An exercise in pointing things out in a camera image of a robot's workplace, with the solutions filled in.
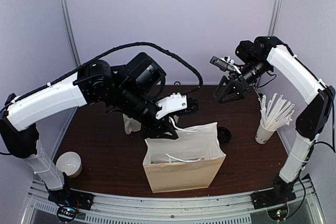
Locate white ceramic bowl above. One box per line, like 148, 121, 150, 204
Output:
56, 152, 82, 178

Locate right aluminium corner post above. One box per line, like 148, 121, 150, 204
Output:
267, 0, 283, 36

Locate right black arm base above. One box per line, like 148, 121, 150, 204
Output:
250, 175, 298, 209

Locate aluminium front rail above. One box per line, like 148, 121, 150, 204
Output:
73, 178, 325, 223

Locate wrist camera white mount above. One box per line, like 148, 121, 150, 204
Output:
156, 93, 199, 119
209, 56, 241, 74

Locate white ribbed ceramic mug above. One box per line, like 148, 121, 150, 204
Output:
123, 114, 141, 135

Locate paper cup holding straws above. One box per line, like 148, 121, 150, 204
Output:
255, 123, 275, 144

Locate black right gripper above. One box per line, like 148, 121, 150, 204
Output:
214, 58, 271, 104

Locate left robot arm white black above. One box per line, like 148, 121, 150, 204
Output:
1, 52, 187, 205

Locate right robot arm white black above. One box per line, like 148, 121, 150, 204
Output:
210, 36, 335, 204

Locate bundle of white wrapped straws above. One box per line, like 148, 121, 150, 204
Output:
258, 93, 295, 131

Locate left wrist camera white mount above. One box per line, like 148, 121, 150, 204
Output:
156, 93, 199, 119

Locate brown paper bag white handles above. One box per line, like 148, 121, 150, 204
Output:
142, 122, 226, 193

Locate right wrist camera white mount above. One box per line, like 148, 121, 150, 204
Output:
209, 56, 241, 74

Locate aluminium corner post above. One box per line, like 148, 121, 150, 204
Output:
60, 0, 81, 67
267, 0, 283, 36

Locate left aluminium corner post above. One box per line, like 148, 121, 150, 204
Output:
60, 0, 81, 67

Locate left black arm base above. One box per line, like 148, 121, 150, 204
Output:
45, 178, 94, 210

